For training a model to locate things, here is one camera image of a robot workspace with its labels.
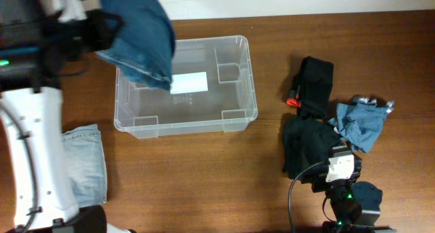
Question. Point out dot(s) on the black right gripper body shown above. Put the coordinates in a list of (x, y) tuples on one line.
[(318, 182)]

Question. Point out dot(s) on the clear plastic storage bin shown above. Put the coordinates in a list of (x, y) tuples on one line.
[(212, 90)]

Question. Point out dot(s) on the light grey-blue jeans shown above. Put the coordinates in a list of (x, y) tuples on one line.
[(86, 165)]

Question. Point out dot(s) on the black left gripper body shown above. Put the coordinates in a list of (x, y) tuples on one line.
[(78, 38)]

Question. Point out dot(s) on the black garment with red cuff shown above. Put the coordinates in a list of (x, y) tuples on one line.
[(311, 88)]

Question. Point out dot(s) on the light blue denim shirt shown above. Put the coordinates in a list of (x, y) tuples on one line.
[(361, 122)]

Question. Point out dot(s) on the black folded garment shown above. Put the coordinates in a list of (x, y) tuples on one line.
[(306, 142)]

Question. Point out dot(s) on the dark blue jeans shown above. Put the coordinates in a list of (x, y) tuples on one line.
[(145, 45)]

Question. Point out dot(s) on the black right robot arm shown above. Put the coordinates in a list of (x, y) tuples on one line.
[(355, 204)]

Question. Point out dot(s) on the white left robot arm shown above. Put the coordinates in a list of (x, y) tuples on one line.
[(31, 100)]

